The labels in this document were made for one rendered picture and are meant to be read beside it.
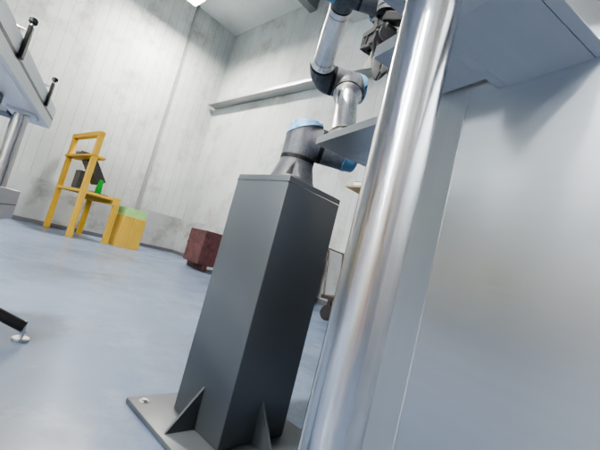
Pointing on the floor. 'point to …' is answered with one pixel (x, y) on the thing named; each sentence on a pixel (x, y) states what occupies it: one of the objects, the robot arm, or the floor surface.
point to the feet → (14, 325)
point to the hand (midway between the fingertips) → (378, 74)
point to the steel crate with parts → (202, 249)
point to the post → (416, 272)
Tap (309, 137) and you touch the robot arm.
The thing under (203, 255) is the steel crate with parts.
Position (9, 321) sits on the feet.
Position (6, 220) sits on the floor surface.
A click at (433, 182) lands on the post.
